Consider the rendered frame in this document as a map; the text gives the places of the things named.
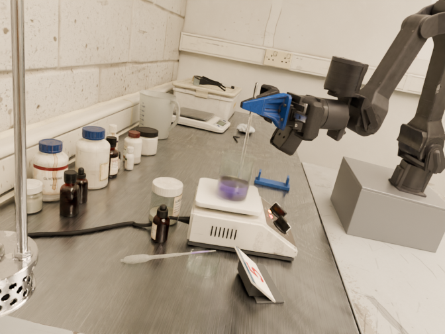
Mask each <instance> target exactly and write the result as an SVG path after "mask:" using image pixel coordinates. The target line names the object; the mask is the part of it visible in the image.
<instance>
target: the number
mask: <svg viewBox="0 0 445 334"><path fill-rule="evenodd" d="M240 252H241V254H242V256H243V258H244V260H245V262H246V265H247V267H248V269H249V271H250V273H251V275H252V277H253V279H254V281H255V283H257V285H259V287H261V288H262V289H263V290H264V291H265V292H267V293H268V294H269V295H270V296H271V297H272V295H271V294H270V291H269V290H268V288H267V286H266V284H265V282H264V280H263V278H262V277H261V275H260V273H259V271H258V269H257V267H256V265H255V264H254V263H253V262H252V261H251V260H250V259H249V258H248V257H247V256H246V255H245V254H244V253H243V252H242V251H241V250H240Z"/></svg>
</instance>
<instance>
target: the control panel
mask: <svg viewBox="0 0 445 334"><path fill-rule="evenodd" d="M261 200H262V205H263V208H264V214H265V218H266V223H267V225H268V226H269V227H271V228H272V229H273V230H274V231H276V232H277V233H279V234H280V235H281V236H282V237H283V238H285V239H286V240H287V241H289V242H290V243H291V244H292V245H294V246H295V247H296V244H295V241H294V238H293V235H292V233H291V230H288V232H287V233H286V234H283V233H282V232H280V231H279V230H278V229H277V228H276V226H275V225H274V224H273V222H274V221H275V220H276V219H277V217H276V216H275V215H274V214H273V213H270V212H269V211H268V210H270V208H271V207H272V205H270V204H269V203H268V202H267V201H265V200H264V199H263V198H261ZM270 215H271V216H272V217H273V218H271V217H270Z"/></svg>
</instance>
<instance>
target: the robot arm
mask: <svg viewBox="0 0 445 334"><path fill-rule="evenodd" d="M430 37H432V40H433V43H434V47H433V50H432V55H431V57H430V62H429V65H428V70H427V72H426V77H425V79H424V84H423V87H422V91H421V95H420V99H419V103H418V106H417V110H416V113H415V116H414V117H413V118H412V119H411V120H410V121H409V122H408V123H407V124H404V123H403V124H402V125H401V126H400V132H399V136H398V137H397V141H398V147H399V148H398V153H397V156H399V157H401V158H402V160H401V162H400V164H399V165H397V166H396V168H395V170H394V173H393V175H392V177H391V178H389V181H390V182H391V183H392V184H393V185H394V186H395V187H396V188H397V190H399V191H400V192H405V193H408V194H413V195H418V196H421V197H427V195H426V194H425V193H424V191H425V189H426V187H427V185H428V183H429V181H430V179H431V177H432V175H433V174H437V173H439V174H440V173H442V171H443V170H444V169H445V156H444V151H443V149H444V142H445V132H444V127H443V125H442V117H443V114H444V111H445V0H438V1H437V2H435V3H433V4H431V5H428V6H425V7H423V8H422V9H421V10H420V11H419V12H417V13H415V14H413V15H409V16H408V17H406V18H405V19H404V20H403V22H402V24H401V30H400V31H399V33H398V34H397V36H396V37H395V39H394V41H393V42H392V44H391V46H390V47H389V49H388V50H387V52H386V53H385V55H384V57H383V58H382V60H381V62H380V63H379V65H378V66H377V68H376V69H375V71H374V73H373V74H372V76H371V78H370V79H369V81H368V82H367V84H366V85H365V86H364V87H363V88H362V89H360V88H361V85H362V82H363V79H364V76H365V74H366V73H367V70H368V67H369V65H368V64H365V63H361V62H357V61H355V60H350V59H347V58H345V57H338V56H332V60H331V62H330V66H329V69H328V73H327V75H326V79H325V82H324V86H323V87H324V89H326V90H328V92H327V94H328V95H331V96H333V97H337V98H338V99H327V98H321V97H315V96H313V95H307V94H306V95H297V94H295V93H291V92H287V93H280V92H279V90H278V88H277V87H274V86H272V85H267V84H263V85H262V86H261V89H260V94H259V95H257V96H256V99H252V97H251V98H249V99H246V100H244V101H241V103H240V107H241V108H243V109H245V110H247V111H250V112H253V113H256V114H257V115H259V116H261V117H263V118H264V120H265V121H267V122H269V123H272V122H273V123H274V125H275V126H276V127H277V128H276V130H275V131H274V132H273V135H272V137H271V139H270V144H272V145H273V146H275V147H276V148H277V149H278V150H280V151H282V152H284V153H286V154H288V155H290V156H291V155H293V154H294V153H295V151H296V150H297V148H298V147H299V145H300V144H301V142H302V140H305V141H312V140H314V139H315V138H317V137H318V134H319V129H327V130H328V131H327V134H326V135H327V136H329V137H330V138H332V139H334V140H335V141H339V140H340V139H341V138H342V137H343V135H345V134H346V131H345V128H348V129H350V130H351V131H353V132H355V133H357V134H358V135H360V136H363V137H368V136H370V135H374V134H375V133H376V132H377V131H378V130H379V129H380V127H381V126H382V123H383V121H384V119H385V117H386V115H387V113H388V110H389V99H390V97H391V95H392V93H393V92H394V90H395V88H396V87H397V86H398V84H399V82H400V81H401V79H402V78H403V76H404V75H405V73H406V72H407V70H408V69H409V67H410V66H411V64H412V63H413V61H414V59H415V58H416V57H417V55H418V53H419V52H420V50H421V48H422V47H423V46H424V44H425V42H426V41H427V40H428V38H430Z"/></svg>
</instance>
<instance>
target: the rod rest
mask: <svg viewBox="0 0 445 334"><path fill-rule="evenodd" d="M261 171H262V169H260V171H259V174H258V177H257V176H256V177H255V180H254V183H255V184H259V185H263V186H268V187H272V188H277V189H281V190H286V191H289V189H290V184H289V176H288V175H287V179H286V183H283V182H278V181H275V180H269V179H265V178H261V177H260V175H261Z"/></svg>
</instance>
